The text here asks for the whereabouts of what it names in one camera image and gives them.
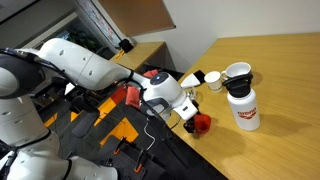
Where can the brown cork board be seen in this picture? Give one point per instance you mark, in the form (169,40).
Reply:
(137,17)

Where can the clear plastic lunchbox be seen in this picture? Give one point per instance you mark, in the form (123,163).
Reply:
(191,93)

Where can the salmon pink towel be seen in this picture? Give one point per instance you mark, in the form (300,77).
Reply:
(133,94)

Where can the white water bottle black cap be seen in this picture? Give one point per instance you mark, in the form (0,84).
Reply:
(242,101)

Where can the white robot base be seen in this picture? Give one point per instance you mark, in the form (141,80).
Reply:
(41,162)

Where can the black object on side desk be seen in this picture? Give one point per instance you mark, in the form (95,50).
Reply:
(125,45)

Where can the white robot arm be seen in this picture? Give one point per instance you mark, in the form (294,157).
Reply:
(22,70)

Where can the white scraper black red handle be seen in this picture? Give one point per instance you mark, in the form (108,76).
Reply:
(193,79)

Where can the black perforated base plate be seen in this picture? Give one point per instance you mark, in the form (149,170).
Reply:
(125,161)

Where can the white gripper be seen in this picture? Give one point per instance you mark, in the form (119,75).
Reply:
(186,111)

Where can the red lunchbox lid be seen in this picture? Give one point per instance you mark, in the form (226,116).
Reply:
(202,123)

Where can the wooden side desk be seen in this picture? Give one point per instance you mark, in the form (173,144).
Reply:
(140,54)

